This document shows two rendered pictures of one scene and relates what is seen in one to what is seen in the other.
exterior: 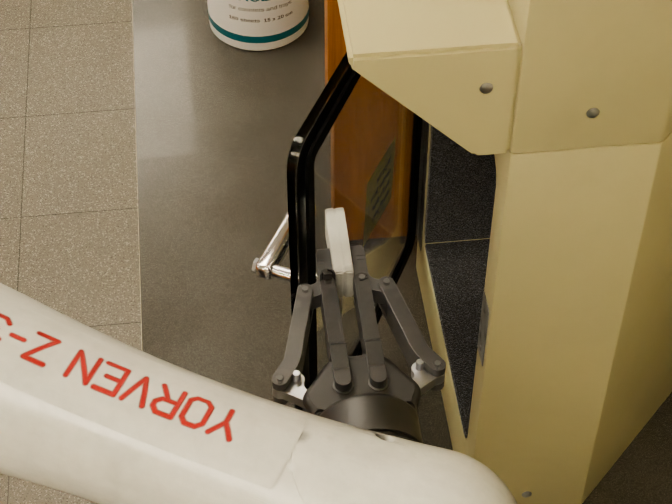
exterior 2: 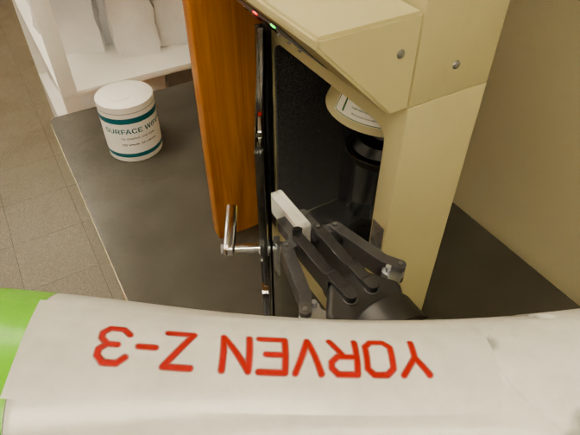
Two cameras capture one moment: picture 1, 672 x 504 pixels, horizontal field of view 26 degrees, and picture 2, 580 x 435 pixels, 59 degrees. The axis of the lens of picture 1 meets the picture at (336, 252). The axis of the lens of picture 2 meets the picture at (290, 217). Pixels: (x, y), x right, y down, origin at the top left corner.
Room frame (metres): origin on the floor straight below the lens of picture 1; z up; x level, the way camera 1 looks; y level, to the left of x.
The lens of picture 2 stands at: (0.37, 0.17, 1.69)
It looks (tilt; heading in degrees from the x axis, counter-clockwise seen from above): 43 degrees down; 336
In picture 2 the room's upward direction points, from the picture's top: straight up
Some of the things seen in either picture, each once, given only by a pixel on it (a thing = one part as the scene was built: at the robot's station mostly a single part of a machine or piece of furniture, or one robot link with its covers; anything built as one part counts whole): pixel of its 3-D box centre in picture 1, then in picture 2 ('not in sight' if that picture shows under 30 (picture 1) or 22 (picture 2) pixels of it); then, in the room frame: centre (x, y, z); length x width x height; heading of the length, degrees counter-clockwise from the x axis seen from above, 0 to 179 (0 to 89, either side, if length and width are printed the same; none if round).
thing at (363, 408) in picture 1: (363, 413); (370, 313); (0.62, -0.02, 1.28); 0.09 x 0.08 x 0.07; 6
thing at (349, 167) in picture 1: (361, 206); (264, 199); (0.91, -0.02, 1.19); 0.30 x 0.01 x 0.40; 158
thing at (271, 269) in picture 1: (299, 245); (242, 230); (0.86, 0.03, 1.20); 0.10 x 0.05 x 0.03; 158
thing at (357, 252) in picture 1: (371, 274); (318, 224); (0.75, -0.03, 1.28); 0.05 x 0.03 x 0.01; 6
